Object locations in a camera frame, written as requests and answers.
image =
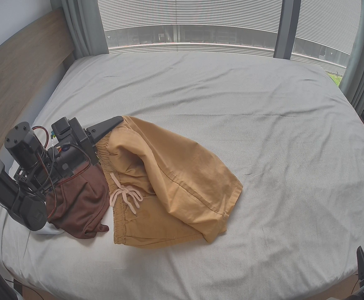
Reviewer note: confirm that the white garment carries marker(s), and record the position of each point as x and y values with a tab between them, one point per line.
49	231

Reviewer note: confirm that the window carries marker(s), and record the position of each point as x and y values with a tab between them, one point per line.
283	17

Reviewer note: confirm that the tan shorts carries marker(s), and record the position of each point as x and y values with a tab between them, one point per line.
175	180

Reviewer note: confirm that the bed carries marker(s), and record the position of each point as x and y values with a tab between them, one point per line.
232	105

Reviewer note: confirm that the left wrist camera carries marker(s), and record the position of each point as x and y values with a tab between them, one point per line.
61	127

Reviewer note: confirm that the brown garment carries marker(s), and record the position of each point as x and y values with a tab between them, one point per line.
82	205

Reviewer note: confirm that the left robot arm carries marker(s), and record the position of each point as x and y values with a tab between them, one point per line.
25	155

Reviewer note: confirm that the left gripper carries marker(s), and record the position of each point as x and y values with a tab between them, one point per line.
83	148

